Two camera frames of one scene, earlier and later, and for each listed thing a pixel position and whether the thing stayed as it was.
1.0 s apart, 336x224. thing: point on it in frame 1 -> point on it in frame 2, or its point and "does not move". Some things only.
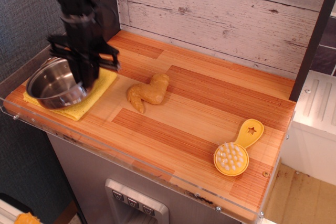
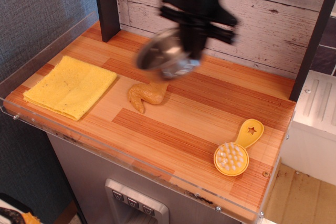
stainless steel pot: (51, 82) -> (162, 52)
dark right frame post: (315, 39) does not move
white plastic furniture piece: (310, 145) does not move
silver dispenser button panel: (126, 205) does not move
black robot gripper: (86, 43) -> (197, 13)
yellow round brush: (232, 158) does not move
